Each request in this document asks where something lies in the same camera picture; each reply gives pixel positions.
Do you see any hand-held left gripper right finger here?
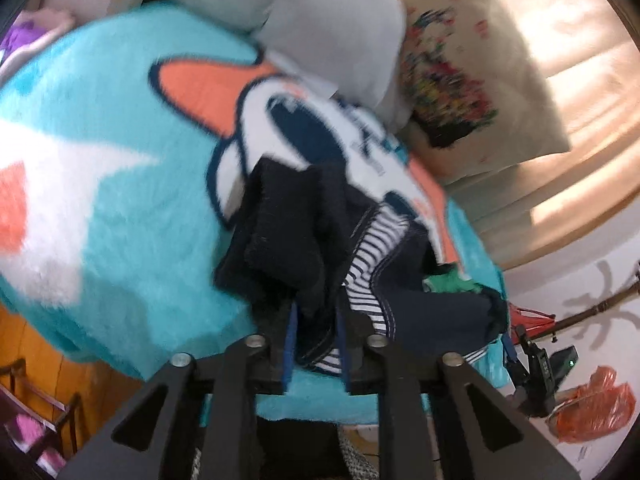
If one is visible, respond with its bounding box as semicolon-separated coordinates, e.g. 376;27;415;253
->
334;305;583;480

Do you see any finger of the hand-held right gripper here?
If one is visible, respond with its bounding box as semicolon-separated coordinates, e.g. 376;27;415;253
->
501;331;527;392

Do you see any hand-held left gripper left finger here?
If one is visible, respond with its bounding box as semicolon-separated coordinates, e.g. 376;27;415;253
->
64;304;302;480

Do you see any dark navy pants striped lining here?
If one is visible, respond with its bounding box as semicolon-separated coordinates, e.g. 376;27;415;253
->
214;156;511;376

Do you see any red cloth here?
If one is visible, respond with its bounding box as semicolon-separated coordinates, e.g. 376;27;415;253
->
507;302;557;343

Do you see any orange plastic bag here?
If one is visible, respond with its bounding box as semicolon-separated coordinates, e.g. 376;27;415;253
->
547;366;637;443

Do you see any wooden coat rack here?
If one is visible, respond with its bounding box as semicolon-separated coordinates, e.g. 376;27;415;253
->
537;267;640;343

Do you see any green cloth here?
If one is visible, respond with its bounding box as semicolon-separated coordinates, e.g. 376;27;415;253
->
422;266;483;296

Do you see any tan padded headboard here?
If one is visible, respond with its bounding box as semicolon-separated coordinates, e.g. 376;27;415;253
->
372;0;640;271

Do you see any turquoise printed plush blanket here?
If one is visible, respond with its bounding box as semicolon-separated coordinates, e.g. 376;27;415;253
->
0;1;512;425

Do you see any dark wooden rack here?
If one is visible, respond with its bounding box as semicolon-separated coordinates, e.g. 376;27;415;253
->
0;357;83;480

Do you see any pink cloth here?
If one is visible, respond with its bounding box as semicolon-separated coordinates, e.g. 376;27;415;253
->
2;412;68;468

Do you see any beige printed cushion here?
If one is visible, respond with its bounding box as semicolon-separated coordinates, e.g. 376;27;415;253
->
397;0;572;183

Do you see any grey pillow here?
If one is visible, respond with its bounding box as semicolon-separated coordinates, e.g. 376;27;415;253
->
155;0;407;111

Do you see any purple cloth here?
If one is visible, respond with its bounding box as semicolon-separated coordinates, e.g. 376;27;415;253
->
0;9;76;68

